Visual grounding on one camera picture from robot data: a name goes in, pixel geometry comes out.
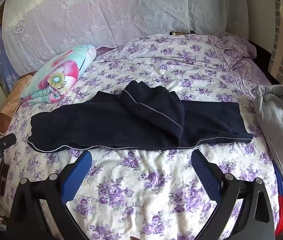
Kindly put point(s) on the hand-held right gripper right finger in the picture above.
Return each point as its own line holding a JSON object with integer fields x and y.
{"x": 206, "y": 177}

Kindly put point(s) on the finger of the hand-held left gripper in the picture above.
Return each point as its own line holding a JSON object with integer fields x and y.
{"x": 7, "y": 140}

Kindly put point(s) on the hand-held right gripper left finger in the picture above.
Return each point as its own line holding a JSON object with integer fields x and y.
{"x": 77, "y": 177}

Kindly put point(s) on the navy blue pants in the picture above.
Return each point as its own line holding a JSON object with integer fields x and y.
{"x": 106, "y": 120}

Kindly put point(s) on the peach orange cloth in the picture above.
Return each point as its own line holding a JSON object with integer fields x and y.
{"x": 14, "y": 97}

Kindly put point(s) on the purple floral bedsheet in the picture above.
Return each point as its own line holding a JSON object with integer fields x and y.
{"x": 141, "y": 185}

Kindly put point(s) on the blue printed poster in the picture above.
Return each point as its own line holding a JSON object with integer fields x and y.
{"x": 1, "y": 62}

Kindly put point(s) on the red and blue garment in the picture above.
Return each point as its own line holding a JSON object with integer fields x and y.
{"x": 282, "y": 205}

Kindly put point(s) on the turquoise pink floral folded blanket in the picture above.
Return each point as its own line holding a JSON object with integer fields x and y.
{"x": 61, "y": 72}

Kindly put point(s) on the grey sweat garment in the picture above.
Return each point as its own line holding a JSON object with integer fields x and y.
{"x": 279, "y": 120}

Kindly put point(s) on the purple floral pillow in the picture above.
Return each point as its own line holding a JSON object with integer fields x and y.
{"x": 231, "y": 48}

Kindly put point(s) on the large white lace pillow cover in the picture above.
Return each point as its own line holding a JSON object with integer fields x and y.
{"x": 81, "y": 15}

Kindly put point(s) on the small dark object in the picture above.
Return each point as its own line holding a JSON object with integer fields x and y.
{"x": 181, "y": 33}

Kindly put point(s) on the white lace pillow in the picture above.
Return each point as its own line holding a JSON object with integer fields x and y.
{"x": 206, "y": 7}

